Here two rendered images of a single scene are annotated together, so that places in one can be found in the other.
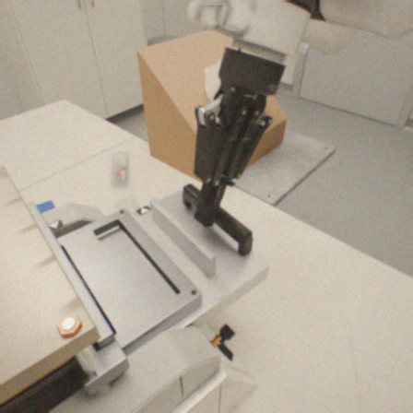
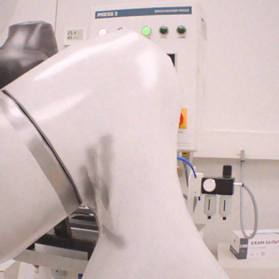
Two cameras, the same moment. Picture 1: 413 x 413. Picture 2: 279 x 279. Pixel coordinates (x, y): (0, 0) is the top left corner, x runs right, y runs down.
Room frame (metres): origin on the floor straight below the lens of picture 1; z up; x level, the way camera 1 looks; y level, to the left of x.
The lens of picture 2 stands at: (1.14, -0.34, 1.22)
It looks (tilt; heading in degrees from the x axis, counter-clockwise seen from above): 3 degrees down; 148
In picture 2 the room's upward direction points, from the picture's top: 2 degrees clockwise
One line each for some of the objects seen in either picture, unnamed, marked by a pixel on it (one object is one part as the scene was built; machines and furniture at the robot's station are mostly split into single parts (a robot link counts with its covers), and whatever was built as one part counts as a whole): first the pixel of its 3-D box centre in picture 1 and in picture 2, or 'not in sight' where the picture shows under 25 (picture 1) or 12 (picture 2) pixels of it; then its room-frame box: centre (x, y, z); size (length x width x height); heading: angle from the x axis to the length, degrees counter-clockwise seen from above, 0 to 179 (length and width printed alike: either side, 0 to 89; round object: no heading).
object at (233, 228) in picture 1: (215, 216); (59, 244); (0.37, -0.01, 0.99); 0.15 x 0.02 x 0.04; 38
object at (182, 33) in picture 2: not in sight; (144, 113); (0.06, 0.37, 1.25); 0.33 x 0.16 x 0.64; 38
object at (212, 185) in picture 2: not in sight; (216, 192); (0.26, 0.47, 1.05); 0.15 x 0.05 x 0.15; 38
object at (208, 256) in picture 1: (138, 267); (89, 238); (0.28, 0.09, 0.97); 0.30 x 0.22 x 0.08; 128
